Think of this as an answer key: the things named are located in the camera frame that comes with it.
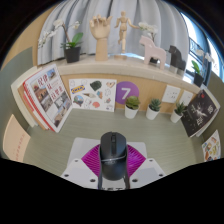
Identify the white orchid in black pot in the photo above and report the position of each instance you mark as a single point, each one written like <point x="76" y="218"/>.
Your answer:
<point x="198" y="79"/>
<point x="72" y="53"/>

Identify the succulent in white pot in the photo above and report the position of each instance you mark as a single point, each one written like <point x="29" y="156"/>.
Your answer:
<point x="152" y="113"/>
<point x="176" y="116"/>
<point x="131" y="111"/>

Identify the black computer mouse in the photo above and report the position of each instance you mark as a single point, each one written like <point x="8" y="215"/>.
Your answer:
<point x="113" y="155"/>

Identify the purple round number sign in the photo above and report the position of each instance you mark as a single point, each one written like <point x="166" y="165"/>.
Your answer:
<point x="126" y="92"/>

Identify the pink wooden horse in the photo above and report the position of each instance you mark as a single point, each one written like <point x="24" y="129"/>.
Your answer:
<point x="151" y="50"/>

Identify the brown book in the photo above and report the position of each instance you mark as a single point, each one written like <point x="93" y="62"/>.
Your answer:
<point x="25" y="103"/>

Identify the wooden hand model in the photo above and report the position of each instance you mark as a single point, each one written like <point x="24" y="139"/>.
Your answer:
<point x="101" y="33"/>

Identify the white wall socket plate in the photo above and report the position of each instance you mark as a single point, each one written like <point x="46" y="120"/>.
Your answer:
<point x="171" y="94"/>

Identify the black cover book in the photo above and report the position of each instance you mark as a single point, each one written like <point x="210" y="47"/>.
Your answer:
<point x="198" y="113"/>

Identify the photo cover magazine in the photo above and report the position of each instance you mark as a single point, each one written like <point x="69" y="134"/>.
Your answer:
<point x="50" y="96"/>

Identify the window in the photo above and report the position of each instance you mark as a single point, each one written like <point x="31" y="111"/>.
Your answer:
<point x="200" y="36"/>

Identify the beige booklet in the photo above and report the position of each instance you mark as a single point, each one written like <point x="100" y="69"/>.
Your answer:
<point x="15" y="140"/>

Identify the black wooden horse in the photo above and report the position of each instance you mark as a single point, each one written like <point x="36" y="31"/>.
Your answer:
<point x="176" y="56"/>

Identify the white illustrated sticker card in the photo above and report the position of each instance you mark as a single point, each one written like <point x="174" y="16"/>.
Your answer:
<point x="93" y="95"/>

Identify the red and white book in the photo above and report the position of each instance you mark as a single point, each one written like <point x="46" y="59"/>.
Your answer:
<point x="30" y="101"/>

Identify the white orchid flowers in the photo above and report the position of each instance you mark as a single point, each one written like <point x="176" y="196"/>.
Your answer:
<point x="148" y="28"/>

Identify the white printed mouse pad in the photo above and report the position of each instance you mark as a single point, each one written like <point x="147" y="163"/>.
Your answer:
<point x="80" y="145"/>

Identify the white wall switch plate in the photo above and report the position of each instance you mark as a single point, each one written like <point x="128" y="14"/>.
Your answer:
<point x="186" y="97"/>

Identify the green desk divider panel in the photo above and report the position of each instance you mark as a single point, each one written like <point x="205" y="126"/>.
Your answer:
<point x="218" y="90"/>
<point x="11" y="70"/>

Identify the grey curtain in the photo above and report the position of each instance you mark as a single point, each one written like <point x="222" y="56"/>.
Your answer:
<point x="146" y="13"/>

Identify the light wooden desk shelf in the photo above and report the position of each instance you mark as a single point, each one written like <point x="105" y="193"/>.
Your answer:
<point x="126" y="68"/>

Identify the colourful sticker card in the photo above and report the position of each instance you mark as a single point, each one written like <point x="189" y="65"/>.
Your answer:
<point x="211" y="146"/>

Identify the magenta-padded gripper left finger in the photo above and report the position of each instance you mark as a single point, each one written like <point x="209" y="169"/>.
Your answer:
<point x="78" y="171"/>

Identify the white book behind black book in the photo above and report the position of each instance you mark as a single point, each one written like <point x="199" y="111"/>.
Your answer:
<point x="215" y="110"/>

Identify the wooden mannequin figure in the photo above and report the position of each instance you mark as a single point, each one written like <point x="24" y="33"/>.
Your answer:
<point x="123" y="28"/>

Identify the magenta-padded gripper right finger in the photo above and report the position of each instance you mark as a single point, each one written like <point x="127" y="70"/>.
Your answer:
<point x="148" y="170"/>

